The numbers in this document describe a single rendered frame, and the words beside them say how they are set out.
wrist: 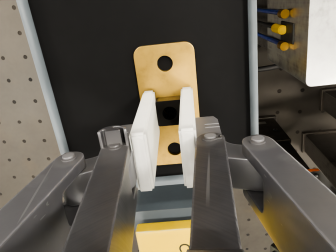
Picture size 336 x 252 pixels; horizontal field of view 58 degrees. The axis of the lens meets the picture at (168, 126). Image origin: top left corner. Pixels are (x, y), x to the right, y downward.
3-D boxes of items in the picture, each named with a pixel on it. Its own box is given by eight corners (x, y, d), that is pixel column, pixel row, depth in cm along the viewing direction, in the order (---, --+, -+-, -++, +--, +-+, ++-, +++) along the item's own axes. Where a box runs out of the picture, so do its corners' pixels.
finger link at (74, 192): (132, 202, 12) (61, 208, 13) (143, 147, 17) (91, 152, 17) (126, 170, 12) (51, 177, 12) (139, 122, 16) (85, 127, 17)
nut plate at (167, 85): (202, 159, 22) (203, 168, 21) (150, 163, 22) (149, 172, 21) (193, 40, 19) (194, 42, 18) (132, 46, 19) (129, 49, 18)
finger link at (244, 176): (197, 163, 12) (277, 157, 11) (194, 116, 16) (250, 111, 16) (200, 196, 12) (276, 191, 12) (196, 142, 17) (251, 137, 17)
